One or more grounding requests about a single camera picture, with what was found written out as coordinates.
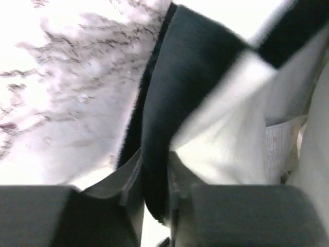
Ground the white pillow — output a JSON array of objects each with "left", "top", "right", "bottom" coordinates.
[{"left": 177, "top": 30, "right": 329, "bottom": 247}]

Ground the black and white checkered pillowcase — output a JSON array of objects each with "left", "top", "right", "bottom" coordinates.
[{"left": 120, "top": 1, "right": 328, "bottom": 223}]

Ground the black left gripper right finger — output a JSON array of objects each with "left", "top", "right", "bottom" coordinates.
[{"left": 168, "top": 152, "right": 328, "bottom": 246}]

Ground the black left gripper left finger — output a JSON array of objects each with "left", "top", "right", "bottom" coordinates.
[{"left": 1, "top": 152, "right": 144, "bottom": 246}]

